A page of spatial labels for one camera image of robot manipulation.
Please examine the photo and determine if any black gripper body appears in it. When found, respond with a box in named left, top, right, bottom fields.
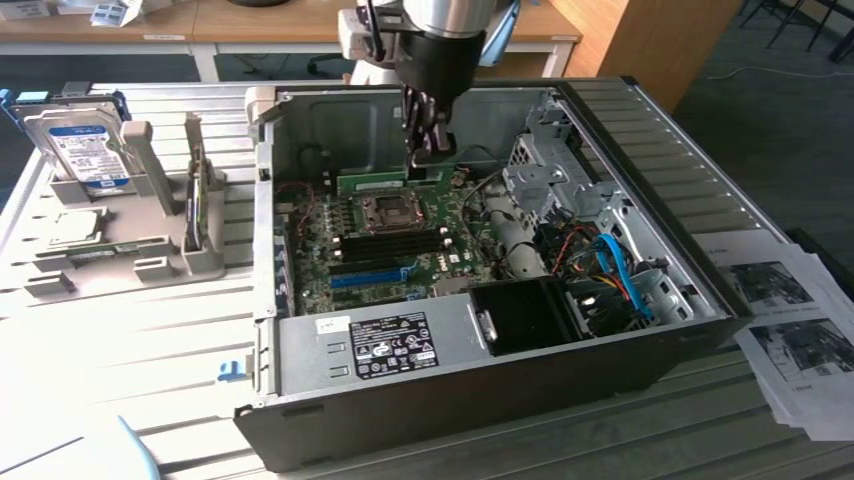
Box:
left=393, top=30, right=486, bottom=102

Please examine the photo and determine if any green RAM stick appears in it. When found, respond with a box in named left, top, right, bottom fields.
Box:
left=182, top=143, right=210, bottom=252
left=337, top=166, right=463, bottom=199

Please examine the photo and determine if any black RAM slot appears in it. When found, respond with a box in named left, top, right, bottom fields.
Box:
left=341, top=241, right=457, bottom=264
left=338, top=231, right=450, bottom=253
left=339, top=236, right=453, bottom=258
left=337, top=227, right=447, bottom=247

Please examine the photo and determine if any CPU socket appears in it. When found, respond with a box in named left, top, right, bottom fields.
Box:
left=355, top=191, right=437, bottom=237

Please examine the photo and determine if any metal disk bay cage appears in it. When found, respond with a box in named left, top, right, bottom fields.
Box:
left=499, top=94, right=720, bottom=326

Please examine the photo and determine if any green motherboard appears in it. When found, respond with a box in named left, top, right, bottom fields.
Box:
left=278, top=169, right=513, bottom=317

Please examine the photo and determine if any blue expansion slot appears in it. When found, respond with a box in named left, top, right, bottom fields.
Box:
left=329, top=269, right=413, bottom=292

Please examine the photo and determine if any wooden cabinet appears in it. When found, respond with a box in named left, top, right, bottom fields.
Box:
left=565, top=0, right=745, bottom=114

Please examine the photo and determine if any black fan shroud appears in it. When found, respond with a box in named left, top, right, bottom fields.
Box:
left=466, top=275, right=577, bottom=357

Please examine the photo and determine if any grey power supply unit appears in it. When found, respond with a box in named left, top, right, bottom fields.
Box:
left=275, top=293, right=494, bottom=397

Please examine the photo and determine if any small white box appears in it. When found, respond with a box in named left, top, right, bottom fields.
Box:
left=88, top=0, right=143, bottom=28

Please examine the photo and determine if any grey parts rack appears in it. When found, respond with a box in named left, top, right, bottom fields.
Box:
left=22, top=111, right=230, bottom=301

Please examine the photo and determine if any hard disk with blue label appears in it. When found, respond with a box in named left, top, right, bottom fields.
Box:
left=22, top=101, right=132, bottom=197

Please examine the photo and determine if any CPU chip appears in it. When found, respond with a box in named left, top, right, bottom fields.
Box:
left=48, top=206, right=114, bottom=247

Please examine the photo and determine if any black chair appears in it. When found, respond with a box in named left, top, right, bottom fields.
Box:
left=738, top=0, right=854, bottom=63

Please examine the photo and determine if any black open PC case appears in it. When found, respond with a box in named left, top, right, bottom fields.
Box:
left=232, top=74, right=757, bottom=474

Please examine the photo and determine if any blue disk carrier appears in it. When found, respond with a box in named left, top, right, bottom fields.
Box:
left=0, top=86, right=130, bottom=132

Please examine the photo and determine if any stack of printed papers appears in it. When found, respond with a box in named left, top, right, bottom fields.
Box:
left=693, top=228, right=854, bottom=443

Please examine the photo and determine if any blue curved plastic object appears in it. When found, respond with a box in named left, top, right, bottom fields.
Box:
left=115, top=413, right=163, bottom=480

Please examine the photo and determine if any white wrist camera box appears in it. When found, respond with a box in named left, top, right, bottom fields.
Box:
left=337, top=8, right=402, bottom=66

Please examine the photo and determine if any red and black wire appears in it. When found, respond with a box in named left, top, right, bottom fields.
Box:
left=275, top=181, right=318, bottom=238

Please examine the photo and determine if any wooden desk with white frame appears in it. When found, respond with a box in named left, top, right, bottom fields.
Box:
left=0, top=0, right=585, bottom=84

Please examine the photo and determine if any bundle of coloured power wires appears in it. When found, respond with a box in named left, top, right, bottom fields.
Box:
left=546, top=219, right=669, bottom=306

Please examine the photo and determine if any blue flat data wire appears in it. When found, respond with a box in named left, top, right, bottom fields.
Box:
left=598, top=231, right=654, bottom=319

